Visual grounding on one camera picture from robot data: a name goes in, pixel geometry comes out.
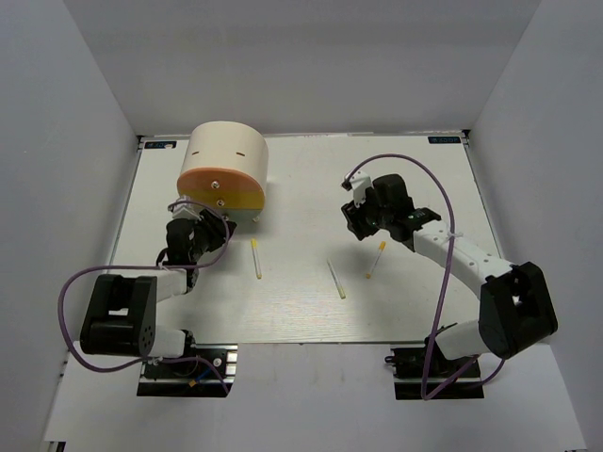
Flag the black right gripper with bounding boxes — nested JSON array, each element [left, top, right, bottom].
[[342, 185, 393, 241]]

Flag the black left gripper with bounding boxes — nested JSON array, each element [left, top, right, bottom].
[[189, 209, 237, 262]]

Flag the orange organizer drawer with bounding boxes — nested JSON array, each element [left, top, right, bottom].
[[176, 168, 264, 194]]

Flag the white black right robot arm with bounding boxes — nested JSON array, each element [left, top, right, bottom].
[[342, 170, 559, 376]]

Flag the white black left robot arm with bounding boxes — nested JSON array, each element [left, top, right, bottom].
[[79, 210, 236, 376]]

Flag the white pen orange-yellow cap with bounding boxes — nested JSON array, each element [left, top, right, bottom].
[[366, 241, 386, 279]]

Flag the white pen bright yellow cap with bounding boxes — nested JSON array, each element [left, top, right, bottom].
[[251, 238, 263, 280]]

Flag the white pen pale yellow ends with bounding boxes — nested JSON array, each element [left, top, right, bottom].
[[326, 259, 347, 299]]

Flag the cream round drawer organizer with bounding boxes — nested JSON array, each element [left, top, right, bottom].
[[180, 121, 269, 222]]

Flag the blue logo sticker left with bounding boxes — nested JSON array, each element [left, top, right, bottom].
[[144, 140, 177, 149]]

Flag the blue logo sticker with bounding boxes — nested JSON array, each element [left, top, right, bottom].
[[428, 136, 462, 145], [144, 140, 177, 149]]

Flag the blue logo sticker right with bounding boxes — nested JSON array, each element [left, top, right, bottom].
[[428, 136, 462, 145]]

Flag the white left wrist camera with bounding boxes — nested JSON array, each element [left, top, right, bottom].
[[168, 200, 199, 219]]

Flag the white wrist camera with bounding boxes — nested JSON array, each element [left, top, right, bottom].
[[168, 200, 199, 219], [341, 170, 372, 207]]

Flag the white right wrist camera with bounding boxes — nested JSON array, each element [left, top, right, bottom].
[[341, 170, 372, 207]]

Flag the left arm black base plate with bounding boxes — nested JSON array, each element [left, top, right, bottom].
[[137, 344, 238, 398]]

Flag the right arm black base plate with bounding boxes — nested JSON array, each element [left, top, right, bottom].
[[384, 342, 485, 401]]

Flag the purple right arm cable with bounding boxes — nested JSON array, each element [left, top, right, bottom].
[[347, 153, 510, 401]]

